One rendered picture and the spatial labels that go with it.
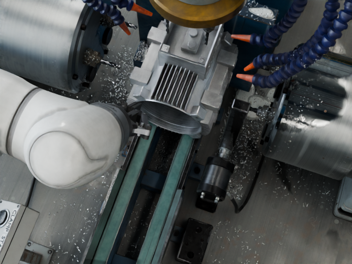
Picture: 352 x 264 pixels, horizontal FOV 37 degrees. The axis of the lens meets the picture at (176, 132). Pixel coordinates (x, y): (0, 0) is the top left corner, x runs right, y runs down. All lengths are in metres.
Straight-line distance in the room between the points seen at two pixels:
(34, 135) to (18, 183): 0.71
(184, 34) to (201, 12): 0.24
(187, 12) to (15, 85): 0.30
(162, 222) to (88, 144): 0.55
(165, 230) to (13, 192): 0.41
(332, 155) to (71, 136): 0.58
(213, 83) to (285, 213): 0.40
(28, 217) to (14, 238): 0.05
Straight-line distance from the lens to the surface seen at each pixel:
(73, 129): 0.64
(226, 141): 1.05
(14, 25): 1.11
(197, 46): 1.07
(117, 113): 0.79
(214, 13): 0.86
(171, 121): 1.20
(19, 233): 1.05
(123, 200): 1.18
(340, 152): 1.05
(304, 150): 1.05
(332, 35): 0.82
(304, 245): 1.32
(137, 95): 1.07
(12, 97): 0.71
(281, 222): 1.31
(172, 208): 1.16
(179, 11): 0.86
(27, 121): 0.70
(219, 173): 1.07
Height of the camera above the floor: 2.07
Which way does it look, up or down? 72 degrees down
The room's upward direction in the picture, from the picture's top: 3 degrees clockwise
